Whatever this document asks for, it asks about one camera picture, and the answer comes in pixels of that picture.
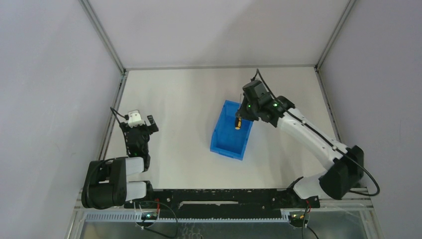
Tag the blue plastic bin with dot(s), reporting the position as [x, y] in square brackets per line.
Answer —
[226, 139]

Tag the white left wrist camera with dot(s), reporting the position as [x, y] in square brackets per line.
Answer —
[135, 119]

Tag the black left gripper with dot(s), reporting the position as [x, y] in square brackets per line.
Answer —
[138, 128]

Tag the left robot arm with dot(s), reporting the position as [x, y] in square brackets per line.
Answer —
[106, 183]

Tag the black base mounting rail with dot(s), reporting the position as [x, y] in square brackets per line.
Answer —
[222, 202]

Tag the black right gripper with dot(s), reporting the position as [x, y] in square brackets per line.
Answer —
[243, 113]

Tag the black yellow handled screwdriver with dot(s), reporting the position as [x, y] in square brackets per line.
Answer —
[238, 121]

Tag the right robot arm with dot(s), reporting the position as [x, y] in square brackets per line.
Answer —
[343, 165]

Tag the perforated metal cable tray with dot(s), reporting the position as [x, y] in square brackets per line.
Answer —
[109, 216]

